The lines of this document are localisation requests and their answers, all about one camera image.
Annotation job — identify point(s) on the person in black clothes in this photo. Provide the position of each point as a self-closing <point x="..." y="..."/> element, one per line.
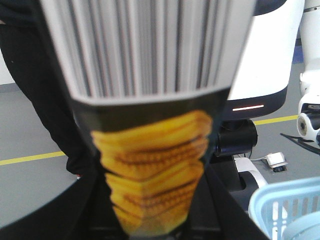
<point x="30" y="65"/>

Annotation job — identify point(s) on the light blue plastic basket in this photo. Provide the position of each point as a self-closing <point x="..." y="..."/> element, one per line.
<point x="288" y="210"/>

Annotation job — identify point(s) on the black cracker box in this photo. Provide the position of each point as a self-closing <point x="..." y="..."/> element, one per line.
<point x="150" y="79"/>

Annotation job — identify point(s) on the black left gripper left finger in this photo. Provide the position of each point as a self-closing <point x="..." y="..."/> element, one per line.
<point x="82" y="212"/>

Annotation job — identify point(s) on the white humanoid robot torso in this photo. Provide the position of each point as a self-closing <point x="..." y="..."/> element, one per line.
<point x="261" y="82"/>

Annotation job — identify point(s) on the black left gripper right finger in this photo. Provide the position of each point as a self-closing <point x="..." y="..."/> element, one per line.
<point x="216" y="215"/>

